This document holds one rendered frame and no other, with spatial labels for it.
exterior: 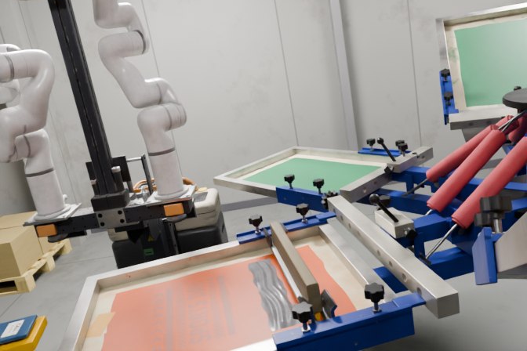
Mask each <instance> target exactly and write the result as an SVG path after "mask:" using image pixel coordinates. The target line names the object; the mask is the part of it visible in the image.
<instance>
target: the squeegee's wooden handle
mask: <svg viewBox="0 0 527 351"><path fill-rule="evenodd" d="M270 228H271V236H272V241H273V245H274V246H275V247H276V249H277V250H278V253H279V255H280V256H281V258H282V260H283V262H284V263H285V266H286V267H287V269H288V271H289V273H290V275H291V277H292V278H293V280H294V282H295V284H296V286H297V287H298V289H299V291H300V294H301V295H302V296H303V298H305V300H306V302H307V304H311V305H312V306H313V311H314V313H313V314H315V313H320V312H323V308H322V298H321V293H320V288H319V284H318V282H317V281H316V280H315V278H314V276H313V274H312V273H311V271H310V270H309V269H308V267H307V265H306V263H305V262H304V261H303V259H302V258H301V256H300V254H299V252H298V251H297V250H296V248H295V247H294V245H293V243H292V242H291V240H290V239H289V237H288V236H287V234H286V233H285V231H284V230H283V228H282V226H281V225H280V223H279V222H278V221H276V222H272V223H270Z"/></svg>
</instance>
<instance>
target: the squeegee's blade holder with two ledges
mask: <svg viewBox="0 0 527 351"><path fill-rule="evenodd" d="M271 250H272V252H273V254H274V257H275V258H276V259H277V261H278V264H279V266H280V267H281V269H282V272H283V273H284V275H285V278H286V280H287V281H288V283H289V286H290V287H291V289H292V290H293V293H294V295H295V296H296V299H297V301H298V303H300V302H299V300H298V296H301V297H303V296H302V295H301V294H300V291H299V289H298V287H297V286H296V284H295V282H294V280H293V278H292V277H291V275H290V273H289V271H288V269H287V267H286V266H285V263H284V262H283V260H282V258H281V256H280V255H279V253H278V250H277V249H276V247H275V246H272V247H271Z"/></svg>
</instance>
